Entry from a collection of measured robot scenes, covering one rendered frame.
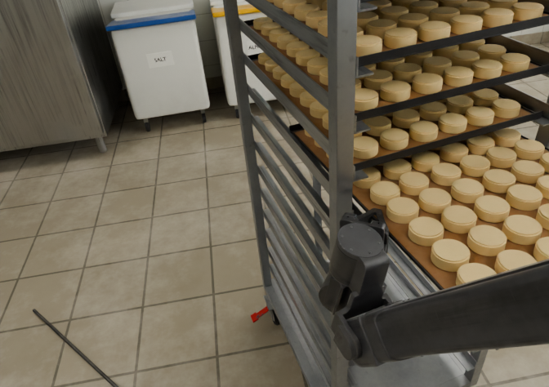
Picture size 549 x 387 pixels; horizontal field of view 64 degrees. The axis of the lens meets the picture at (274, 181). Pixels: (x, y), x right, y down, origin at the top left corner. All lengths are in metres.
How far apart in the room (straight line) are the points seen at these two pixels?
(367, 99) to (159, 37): 2.34
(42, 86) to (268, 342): 1.96
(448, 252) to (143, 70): 2.61
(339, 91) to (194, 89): 2.49
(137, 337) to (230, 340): 0.37
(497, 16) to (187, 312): 1.55
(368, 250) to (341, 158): 0.20
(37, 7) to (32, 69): 0.35
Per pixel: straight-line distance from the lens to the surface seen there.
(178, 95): 3.11
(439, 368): 1.59
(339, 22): 0.61
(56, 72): 2.88
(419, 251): 0.68
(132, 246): 2.31
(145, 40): 2.99
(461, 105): 0.95
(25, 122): 3.07
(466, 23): 0.81
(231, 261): 2.09
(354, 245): 0.55
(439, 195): 0.77
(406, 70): 0.85
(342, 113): 0.66
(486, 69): 0.88
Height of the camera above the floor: 1.47
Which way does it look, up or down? 35 degrees down
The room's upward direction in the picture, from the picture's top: 6 degrees counter-clockwise
